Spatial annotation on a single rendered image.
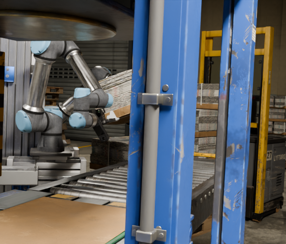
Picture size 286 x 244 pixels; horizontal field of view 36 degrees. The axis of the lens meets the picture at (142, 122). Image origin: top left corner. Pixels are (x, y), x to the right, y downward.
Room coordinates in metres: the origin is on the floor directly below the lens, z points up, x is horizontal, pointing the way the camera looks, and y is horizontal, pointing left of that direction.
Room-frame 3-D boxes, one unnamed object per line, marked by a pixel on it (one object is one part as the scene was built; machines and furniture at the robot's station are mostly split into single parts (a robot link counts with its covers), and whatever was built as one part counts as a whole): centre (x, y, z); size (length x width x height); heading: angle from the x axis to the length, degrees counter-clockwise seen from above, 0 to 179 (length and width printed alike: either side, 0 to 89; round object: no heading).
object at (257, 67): (4.44, -0.89, 1.28); 0.57 x 0.01 x 0.65; 51
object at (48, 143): (2.48, 0.51, 0.87); 0.15 x 0.15 x 0.10
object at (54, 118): (2.48, 0.51, 0.98); 0.13 x 0.12 x 0.14; 139
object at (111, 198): (1.50, 0.11, 0.77); 0.47 x 0.05 x 0.05; 69
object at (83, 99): (2.13, 0.28, 1.11); 0.11 x 0.08 x 0.11; 139
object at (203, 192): (1.96, -0.34, 0.74); 1.34 x 0.05 x 0.12; 159
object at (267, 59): (4.22, -1.14, 0.97); 0.09 x 0.09 x 1.75; 51
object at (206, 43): (4.63, -0.63, 0.97); 0.09 x 0.09 x 1.75; 51
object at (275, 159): (4.71, -1.11, 0.40); 0.69 x 0.55 x 0.80; 51
